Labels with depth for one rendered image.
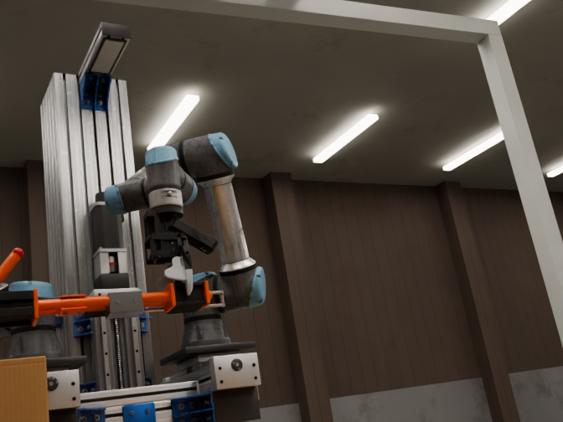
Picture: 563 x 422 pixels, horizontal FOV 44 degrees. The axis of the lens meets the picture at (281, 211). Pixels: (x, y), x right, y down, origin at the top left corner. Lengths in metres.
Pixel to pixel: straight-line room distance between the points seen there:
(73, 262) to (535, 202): 3.12
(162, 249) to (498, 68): 3.67
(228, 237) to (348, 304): 7.07
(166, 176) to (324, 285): 7.44
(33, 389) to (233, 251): 0.97
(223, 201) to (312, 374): 6.38
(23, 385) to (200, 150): 1.01
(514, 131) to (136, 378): 3.27
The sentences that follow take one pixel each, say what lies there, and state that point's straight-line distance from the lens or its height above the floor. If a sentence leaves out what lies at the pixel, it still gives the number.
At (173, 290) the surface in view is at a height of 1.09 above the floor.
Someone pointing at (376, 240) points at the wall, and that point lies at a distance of 9.65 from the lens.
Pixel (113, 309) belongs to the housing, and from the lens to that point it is 1.46.
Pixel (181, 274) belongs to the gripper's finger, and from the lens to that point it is 1.50.
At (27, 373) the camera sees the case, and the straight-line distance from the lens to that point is 1.25.
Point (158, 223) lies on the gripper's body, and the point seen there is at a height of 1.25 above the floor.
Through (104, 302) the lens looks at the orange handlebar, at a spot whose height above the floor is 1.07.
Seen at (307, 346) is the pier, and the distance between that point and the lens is 8.35.
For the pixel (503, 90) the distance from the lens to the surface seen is 4.83.
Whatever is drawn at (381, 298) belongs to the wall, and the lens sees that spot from 9.42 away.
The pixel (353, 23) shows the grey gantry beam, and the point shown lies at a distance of 4.46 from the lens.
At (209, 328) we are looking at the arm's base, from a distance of 2.08.
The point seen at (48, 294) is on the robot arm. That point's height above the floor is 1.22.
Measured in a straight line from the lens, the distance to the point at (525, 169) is 4.64.
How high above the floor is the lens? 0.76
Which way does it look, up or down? 18 degrees up
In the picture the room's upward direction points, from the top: 9 degrees counter-clockwise
